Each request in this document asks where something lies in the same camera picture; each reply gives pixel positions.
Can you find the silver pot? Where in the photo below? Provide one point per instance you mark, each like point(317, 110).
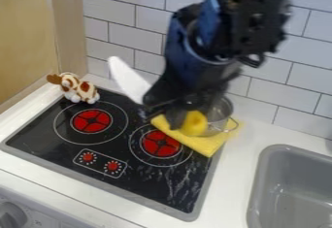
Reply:
point(219, 115)

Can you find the toy sink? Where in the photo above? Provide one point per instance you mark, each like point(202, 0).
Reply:
point(294, 189)

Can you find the brown and white plush dog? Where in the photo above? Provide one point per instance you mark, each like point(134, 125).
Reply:
point(78, 88)

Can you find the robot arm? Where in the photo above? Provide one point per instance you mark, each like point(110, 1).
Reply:
point(225, 28)

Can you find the yellow cloth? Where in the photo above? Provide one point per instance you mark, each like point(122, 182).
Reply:
point(207, 143)

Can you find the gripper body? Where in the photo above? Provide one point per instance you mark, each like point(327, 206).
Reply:
point(190, 92)

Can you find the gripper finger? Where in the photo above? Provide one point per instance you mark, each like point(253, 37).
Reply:
point(175, 118)

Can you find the toy stove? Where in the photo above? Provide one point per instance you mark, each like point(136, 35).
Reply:
point(99, 160)

